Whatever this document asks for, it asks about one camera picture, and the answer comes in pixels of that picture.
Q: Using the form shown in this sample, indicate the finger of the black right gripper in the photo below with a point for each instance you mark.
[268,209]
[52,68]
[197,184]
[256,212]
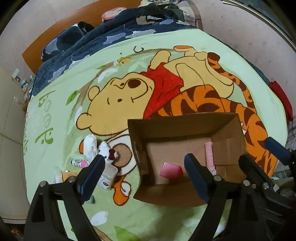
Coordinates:
[256,176]
[279,151]

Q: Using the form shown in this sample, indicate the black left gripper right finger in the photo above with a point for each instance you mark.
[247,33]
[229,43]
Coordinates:
[214,190]

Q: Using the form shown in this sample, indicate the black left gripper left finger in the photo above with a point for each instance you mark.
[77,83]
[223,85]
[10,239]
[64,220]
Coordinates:
[44,221]

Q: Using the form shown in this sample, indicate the pink comb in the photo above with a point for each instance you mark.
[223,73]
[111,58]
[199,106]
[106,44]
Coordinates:
[209,158]

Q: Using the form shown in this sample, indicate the pink red small box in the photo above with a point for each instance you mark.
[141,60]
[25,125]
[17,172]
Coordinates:
[171,171]

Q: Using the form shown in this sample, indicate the orange cartoon paper box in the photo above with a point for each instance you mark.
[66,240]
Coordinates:
[66,175]

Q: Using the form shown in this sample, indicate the clear plastic box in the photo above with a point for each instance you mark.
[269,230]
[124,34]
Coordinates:
[108,176]

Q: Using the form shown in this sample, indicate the white plush dog toy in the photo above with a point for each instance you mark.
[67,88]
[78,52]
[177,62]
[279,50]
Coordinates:
[107,152]

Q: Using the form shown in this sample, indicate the white cloth bundle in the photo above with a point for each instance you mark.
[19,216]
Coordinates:
[90,147]

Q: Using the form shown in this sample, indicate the bedside clutter items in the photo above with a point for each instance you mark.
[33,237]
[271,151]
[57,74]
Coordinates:
[26,85]

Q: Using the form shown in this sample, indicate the brown cardboard box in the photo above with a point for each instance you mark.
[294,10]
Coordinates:
[169,139]

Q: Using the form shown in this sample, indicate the red cloth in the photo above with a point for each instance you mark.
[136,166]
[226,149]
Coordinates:
[279,92]

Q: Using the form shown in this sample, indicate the Winnie the Pooh green blanket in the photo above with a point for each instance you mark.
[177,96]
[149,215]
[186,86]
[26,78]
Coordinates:
[163,74]

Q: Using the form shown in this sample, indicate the orange wooden headboard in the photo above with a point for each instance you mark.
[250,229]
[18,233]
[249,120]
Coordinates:
[90,14]

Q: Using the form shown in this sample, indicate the navy leaf pattern quilt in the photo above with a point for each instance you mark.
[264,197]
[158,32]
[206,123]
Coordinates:
[130,23]

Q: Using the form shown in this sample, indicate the navy pillow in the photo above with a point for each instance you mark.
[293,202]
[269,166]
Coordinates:
[65,40]

